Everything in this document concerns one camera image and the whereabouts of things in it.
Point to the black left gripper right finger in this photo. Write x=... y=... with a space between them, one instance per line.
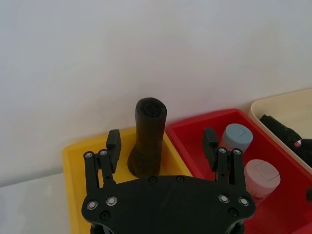
x=235 y=170

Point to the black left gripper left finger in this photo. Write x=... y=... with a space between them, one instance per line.
x=93 y=170

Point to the yellow plastic bin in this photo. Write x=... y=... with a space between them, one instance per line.
x=75 y=170

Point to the bottle with pink cap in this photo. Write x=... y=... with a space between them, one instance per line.
x=262 y=175

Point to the bottle with grey cap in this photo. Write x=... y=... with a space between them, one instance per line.
x=237 y=135

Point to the red plastic bin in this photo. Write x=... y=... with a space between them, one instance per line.
x=190 y=136

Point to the black object with red mark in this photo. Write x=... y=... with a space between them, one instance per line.
x=282 y=131

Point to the black ribbed cylinder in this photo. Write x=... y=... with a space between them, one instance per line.
x=149 y=136

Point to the cream plastic bin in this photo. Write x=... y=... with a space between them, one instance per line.
x=280 y=109

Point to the small black object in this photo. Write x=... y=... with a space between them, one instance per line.
x=309 y=196

